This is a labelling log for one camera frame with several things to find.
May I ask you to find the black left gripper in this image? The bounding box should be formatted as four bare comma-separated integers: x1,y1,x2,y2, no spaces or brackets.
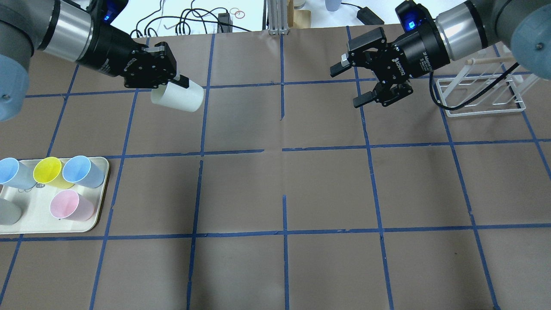
77,20,189,90

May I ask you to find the yellow plastic cup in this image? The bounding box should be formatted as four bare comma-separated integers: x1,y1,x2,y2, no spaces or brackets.
33,157,74,189

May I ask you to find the wooden cup stand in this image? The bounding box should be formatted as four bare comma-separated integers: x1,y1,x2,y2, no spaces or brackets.
287,0,311,29

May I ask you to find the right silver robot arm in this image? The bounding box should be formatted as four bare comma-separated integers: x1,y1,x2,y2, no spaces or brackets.
330,0,551,108

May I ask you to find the blue plastic cup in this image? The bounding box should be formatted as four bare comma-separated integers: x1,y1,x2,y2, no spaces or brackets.
62,155,105,188
0,158,36,190

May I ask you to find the black power adapter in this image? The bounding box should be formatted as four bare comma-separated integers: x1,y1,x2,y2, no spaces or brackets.
356,6,384,25

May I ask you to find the white plastic cup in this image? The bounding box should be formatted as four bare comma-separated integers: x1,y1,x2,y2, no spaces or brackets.
150,81,205,112

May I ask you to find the grey plastic cup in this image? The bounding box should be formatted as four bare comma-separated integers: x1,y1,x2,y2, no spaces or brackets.
0,199,22,225

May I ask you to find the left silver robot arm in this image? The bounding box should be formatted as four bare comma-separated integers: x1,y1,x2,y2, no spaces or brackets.
0,0,204,121

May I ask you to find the white wire rack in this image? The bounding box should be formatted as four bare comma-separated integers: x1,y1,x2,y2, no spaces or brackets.
429,55,533,118

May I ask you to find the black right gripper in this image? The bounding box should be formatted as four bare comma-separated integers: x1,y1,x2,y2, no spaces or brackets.
329,19,450,109

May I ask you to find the cream plastic tray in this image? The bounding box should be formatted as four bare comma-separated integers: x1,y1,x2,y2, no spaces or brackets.
0,157,110,235

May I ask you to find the pink plastic cup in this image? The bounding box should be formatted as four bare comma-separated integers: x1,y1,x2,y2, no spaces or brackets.
50,189,95,222

